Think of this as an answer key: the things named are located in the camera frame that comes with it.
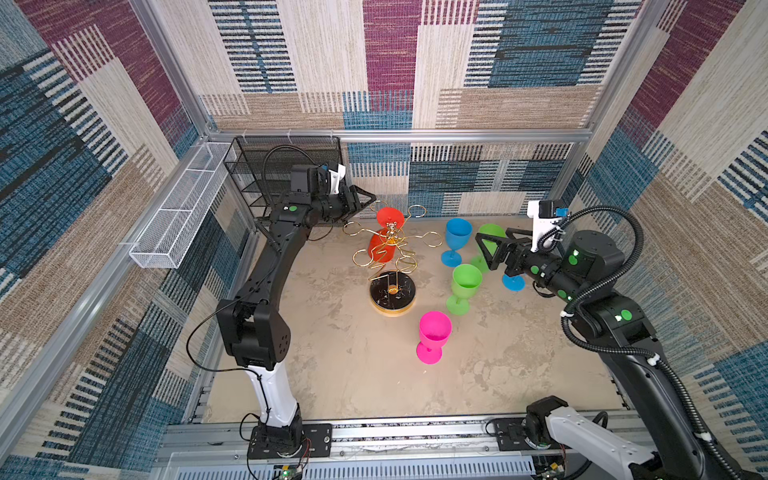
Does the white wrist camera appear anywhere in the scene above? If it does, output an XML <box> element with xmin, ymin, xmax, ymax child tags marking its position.
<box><xmin>321</xmin><ymin>164</ymin><xmax>346</xmax><ymax>195</ymax></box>
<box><xmin>526</xmin><ymin>199</ymin><xmax>568</xmax><ymax>252</ymax></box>

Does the red wine glass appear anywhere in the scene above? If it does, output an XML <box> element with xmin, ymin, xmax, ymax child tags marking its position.
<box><xmin>367</xmin><ymin>207</ymin><xmax>405</xmax><ymax>264</ymax></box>

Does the magenta wine glass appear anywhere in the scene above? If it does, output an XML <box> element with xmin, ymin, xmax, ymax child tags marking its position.
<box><xmin>416</xmin><ymin>311</ymin><xmax>453</xmax><ymax>365</ymax></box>

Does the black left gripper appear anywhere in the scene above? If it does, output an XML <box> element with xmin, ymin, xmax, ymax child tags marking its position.
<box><xmin>310</xmin><ymin>187</ymin><xmax>375</xmax><ymax>224</ymax></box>

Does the gold wine glass rack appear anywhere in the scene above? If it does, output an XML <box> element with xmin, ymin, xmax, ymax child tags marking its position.
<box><xmin>342</xmin><ymin>200</ymin><xmax>443</xmax><ymax>317</ymax></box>

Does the green front wine glass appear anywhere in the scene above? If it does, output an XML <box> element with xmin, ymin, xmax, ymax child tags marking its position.
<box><xmin>470</xmin><ymin>223</ymin><xmax>506</xmax><ymax>275</ymax></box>

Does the blue front wine glass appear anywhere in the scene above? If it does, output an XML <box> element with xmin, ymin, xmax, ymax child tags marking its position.
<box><xmin>502</xmin><ymin>274</ymin><xmax>526</xmax><ymax>292</ymax></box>

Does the black right corrugated cable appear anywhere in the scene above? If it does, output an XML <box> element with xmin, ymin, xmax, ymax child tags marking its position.
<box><xmin>536</xmin><ymin>206</ymin><xmax>745</xmax><ymax>480</ymax></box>

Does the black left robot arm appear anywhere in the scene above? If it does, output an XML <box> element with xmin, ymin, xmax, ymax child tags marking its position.
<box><xmin>216</xmin><ymin>165</ymin><xmax>377</xmax><ymax>456</ymax></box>

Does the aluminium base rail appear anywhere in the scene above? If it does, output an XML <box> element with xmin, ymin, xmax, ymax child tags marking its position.
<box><xmin>161</xmin><ymin>413</ymin><xmax>655</xmax><ymax>480</ymax></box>

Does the white wire basket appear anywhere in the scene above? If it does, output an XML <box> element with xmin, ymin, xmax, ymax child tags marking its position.
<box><xmin>129</xmin><ymin>142</ymin><xmax>229</xmax><ymax>269</ymax></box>

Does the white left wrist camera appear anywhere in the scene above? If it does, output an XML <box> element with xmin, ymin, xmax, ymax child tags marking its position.
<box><xmin>321</xmin><ymin>164</ymin><xmax>346</xmax><ymax>195</ymax></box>

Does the black left corrugated cable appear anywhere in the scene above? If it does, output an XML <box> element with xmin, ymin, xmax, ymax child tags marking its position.
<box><xmin>261</xmin><ymin>144</ymin><xmax>319</xmax><ymax>208</ymax></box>

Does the black corrugated cable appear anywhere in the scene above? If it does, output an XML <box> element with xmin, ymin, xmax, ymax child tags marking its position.
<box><xmin>536</xmin><ymin>206</ymin><xmax>745</xmax><ymax>480</ymax></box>
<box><xmin>261</xmin><ymin>144</ymin><xmax>319</xmax><ymax>208</ymax></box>

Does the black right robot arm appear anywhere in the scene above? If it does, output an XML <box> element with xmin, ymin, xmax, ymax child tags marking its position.
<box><xmin>476</xmin><ymin>226</ymin><xmax>759</xmax><ymax>479</ymax></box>

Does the black mesh shelf rack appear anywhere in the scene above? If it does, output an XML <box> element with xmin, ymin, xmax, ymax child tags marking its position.
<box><xmin>223</xmin><ymin>136</ymin><xmax>342</xmax><ymax>219</ymax></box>

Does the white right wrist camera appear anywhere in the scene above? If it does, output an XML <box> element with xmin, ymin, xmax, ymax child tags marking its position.
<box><xmin>526</xmin><ymin>199</ymin><xmax>568</xmax><ymax>252</ymax></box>

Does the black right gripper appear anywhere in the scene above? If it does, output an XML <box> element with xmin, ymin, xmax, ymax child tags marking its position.
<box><xmin>474</xmin><ymin>226</ymin><xmax>584</xmax><ymax>305</ymax></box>

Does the green wine glass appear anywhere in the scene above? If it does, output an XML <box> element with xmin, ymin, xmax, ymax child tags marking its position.
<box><xmin>470</xmin><ymin>223</ymin><xmax>506</xmax><ymax>275</ymax></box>
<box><xmin>446</xmin><ymin>264</ymin><xmax>483</xmax><ymax>316</ymax></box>

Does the blue wine glass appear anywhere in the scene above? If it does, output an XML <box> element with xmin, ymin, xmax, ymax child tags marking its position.
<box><xmin>502</xmin><ymin>274</ymin><xmax>526</xmax><ymax>292</ymax></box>
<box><xmin>441</xmin><ymin>218</ymin><xmax>473</xmax><ymax>268</ymax></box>

